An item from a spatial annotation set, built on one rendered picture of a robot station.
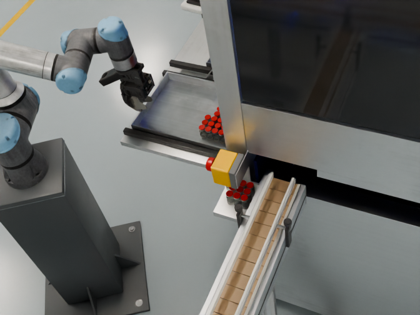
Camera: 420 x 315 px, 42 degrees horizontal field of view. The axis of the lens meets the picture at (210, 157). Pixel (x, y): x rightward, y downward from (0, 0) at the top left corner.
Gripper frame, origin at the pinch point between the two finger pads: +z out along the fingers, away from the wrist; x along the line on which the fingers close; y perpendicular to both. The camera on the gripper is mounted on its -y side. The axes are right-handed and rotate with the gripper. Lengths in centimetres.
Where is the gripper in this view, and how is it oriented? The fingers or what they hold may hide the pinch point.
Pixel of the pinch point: (138, 107)
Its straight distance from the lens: 182.7
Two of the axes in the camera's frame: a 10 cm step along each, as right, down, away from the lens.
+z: 1.7, 6.1, 7.7
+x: 4.0, -7.6, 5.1
